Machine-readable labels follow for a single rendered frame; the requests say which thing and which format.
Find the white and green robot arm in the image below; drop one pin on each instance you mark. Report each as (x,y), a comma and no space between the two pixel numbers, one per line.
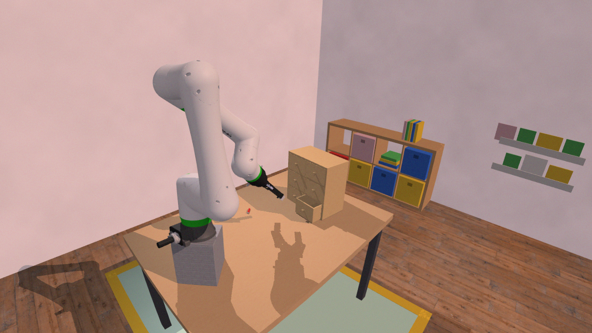
(209,194)

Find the brown wooden drawer front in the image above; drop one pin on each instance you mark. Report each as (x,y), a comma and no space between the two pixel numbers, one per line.
(293,193)
(316,173)
(314,189)
(309,208)
(297,163)
(296,180)

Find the small wooden chest of drawers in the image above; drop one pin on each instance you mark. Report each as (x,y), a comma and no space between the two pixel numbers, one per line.
(336,177)

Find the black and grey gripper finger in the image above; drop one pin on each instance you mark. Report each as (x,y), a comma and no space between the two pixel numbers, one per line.
(275,191)

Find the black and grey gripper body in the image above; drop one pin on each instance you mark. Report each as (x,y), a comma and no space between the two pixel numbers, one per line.
(264,183)

